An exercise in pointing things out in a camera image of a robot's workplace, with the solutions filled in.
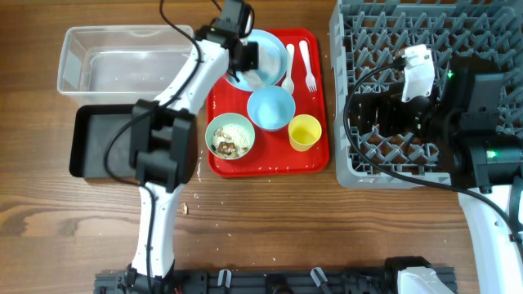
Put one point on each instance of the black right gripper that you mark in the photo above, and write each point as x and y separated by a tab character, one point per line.
389	104

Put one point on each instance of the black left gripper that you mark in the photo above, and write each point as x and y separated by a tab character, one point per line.
252	61

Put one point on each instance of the yellow plastic cup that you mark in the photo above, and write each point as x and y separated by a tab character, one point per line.
304	131

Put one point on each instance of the green bowl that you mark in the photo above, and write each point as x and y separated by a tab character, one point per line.
229	118

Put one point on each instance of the rice and food scraps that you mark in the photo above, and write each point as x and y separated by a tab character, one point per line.
230	141

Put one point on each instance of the white napkin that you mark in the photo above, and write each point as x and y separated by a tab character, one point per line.
268	68

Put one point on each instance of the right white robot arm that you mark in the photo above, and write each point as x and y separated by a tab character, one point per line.
485	165

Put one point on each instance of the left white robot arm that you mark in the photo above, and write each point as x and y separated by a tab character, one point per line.
163	140

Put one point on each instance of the grey dishwasher rack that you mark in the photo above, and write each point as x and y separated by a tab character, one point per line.
367	34

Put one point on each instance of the clear plastic waste bin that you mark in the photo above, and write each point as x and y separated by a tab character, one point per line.
119	64

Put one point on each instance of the black food waste tray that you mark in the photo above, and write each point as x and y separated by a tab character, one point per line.
95	126

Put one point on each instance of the light blue plate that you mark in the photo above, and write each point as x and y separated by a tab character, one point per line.
270	42

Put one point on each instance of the white plastic fork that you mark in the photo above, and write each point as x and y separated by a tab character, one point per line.
310	78

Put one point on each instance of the white plastic spoon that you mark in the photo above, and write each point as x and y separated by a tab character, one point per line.
287	84

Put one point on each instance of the red plastic tray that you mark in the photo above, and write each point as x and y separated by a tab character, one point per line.
272	153

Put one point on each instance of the light blue bowl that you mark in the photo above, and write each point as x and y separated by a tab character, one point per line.
271	108

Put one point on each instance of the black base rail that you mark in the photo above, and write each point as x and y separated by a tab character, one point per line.
355	280

